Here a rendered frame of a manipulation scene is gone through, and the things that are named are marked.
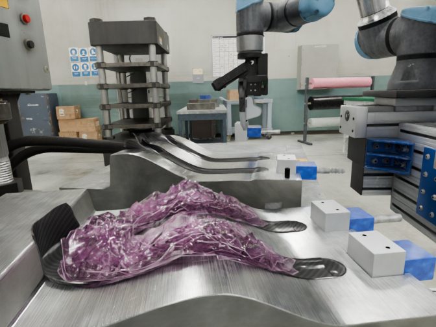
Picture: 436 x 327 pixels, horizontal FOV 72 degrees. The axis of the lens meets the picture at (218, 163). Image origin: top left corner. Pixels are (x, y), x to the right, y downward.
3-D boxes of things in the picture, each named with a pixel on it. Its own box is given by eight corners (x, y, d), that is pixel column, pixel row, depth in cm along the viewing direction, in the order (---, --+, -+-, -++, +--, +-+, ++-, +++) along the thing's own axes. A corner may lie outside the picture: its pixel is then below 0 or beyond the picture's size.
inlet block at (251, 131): (279, 139, 92) (280, 121, 90) (279, 142, 87) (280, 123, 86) (237, 139, 94) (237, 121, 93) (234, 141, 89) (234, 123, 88)
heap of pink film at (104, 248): (262, 215, 47) (263, 167, 45) (309, 287, 30) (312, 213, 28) (89, 228, 44) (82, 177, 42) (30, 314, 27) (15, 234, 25)
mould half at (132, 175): (292, 184, 81) (294, 134, 78) (300, 226, 56) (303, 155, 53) (121, 180, 91) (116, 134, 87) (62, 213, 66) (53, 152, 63)
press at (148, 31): (178, 146, 603) (171, 36, 556) (165, 165, 454) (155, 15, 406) (130, 148, 603) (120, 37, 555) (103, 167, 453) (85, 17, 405)
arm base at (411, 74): (425, 89, 99) (429, 56, 96) (459, 88, 84) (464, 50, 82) (377, 90, 99) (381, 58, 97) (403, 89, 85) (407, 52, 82)
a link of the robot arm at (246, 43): (234, 36, 81) (238, 40, 89) (234, 53, 82) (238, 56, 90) (263, 34, 80) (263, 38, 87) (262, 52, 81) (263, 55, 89)
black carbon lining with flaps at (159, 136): (270, 164, 75) (270, 126, 73) (268, 183, 60) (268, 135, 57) (139, 162, 81) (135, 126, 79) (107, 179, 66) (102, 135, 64)
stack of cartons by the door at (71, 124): (103, 141, 701) (99, 104, 682) (98, 143, 669) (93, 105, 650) (66, 142, 701) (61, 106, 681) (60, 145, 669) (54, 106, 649)
